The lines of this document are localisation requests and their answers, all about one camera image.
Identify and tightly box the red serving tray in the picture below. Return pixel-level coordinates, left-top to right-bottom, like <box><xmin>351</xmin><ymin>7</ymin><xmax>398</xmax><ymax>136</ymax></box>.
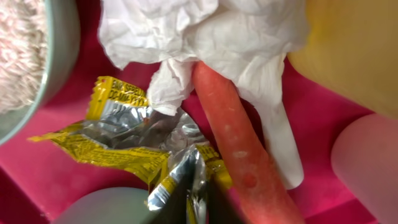
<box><xmin>1</xmin><ymin>0</ymin><xmax>375</xmax><ymax>223</ymax></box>

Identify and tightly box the orange carrot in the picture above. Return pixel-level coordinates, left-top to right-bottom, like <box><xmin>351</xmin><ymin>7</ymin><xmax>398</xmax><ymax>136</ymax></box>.
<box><xmin>192</xmin><ymin>62</ymin><xmax>304</xmax><ymax>224</ymax></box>

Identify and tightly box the pink cup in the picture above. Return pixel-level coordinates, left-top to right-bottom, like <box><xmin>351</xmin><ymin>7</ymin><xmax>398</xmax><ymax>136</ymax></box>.
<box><xmin>331</xmin><ymin>114</ymin><xmax>397</xmax><ymax>224</ymax></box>

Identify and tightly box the green bowl with rice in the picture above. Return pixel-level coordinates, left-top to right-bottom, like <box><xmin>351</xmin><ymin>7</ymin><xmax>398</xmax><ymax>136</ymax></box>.
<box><xmin>1</xmin><ymin>0</ymin><xmax>80</xmax><ymax>143</ymax></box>

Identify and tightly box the yellow foil wrapper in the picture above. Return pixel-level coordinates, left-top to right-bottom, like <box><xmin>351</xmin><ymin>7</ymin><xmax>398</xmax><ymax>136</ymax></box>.
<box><xmin>32</xmin><ymin>76</ymin><xmax>231</xmax><ymax>223</ymax></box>

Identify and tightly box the yellow cup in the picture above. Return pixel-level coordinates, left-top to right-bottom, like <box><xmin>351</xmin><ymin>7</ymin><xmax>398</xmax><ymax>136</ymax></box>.
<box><xmin>288</xmin><ymin>0</ymin><xmax>397</xmax><ymax>119</ymax></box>

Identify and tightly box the light blue bowl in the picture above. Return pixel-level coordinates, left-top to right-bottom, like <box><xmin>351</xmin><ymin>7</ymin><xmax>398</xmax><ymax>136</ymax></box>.
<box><xmin>52</xmin><ymin>187</ymin><xmax>154</xmax><ymax>224</ymax></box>

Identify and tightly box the white tissue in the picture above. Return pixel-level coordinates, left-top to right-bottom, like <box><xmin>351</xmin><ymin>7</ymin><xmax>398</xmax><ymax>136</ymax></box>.
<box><xmin>98</xmin><ymin>0</ymin><xmax>308</xmax><ymax>115</ymax></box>

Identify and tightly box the white plastic spoon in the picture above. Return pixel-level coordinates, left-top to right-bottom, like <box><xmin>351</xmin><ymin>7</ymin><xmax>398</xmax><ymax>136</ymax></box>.
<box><xmin>248</xmin><ymin>54</ymin><xmax>304</xmax><ymax>190</ymax></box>

